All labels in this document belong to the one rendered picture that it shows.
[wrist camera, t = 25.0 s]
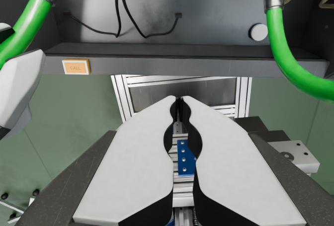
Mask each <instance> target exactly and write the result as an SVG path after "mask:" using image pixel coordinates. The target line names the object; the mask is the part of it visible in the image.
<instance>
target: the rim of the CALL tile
mask: <svg viewBox="0 0 334 226"><path fill-rule="evenodd" d="M62 62H63V66H64V70H65V74H72V75H88V74H89V70H88V65H87V61H82V60H62ZM65 63H85V68H86V73H67V72H66V67H65Z"/></svg>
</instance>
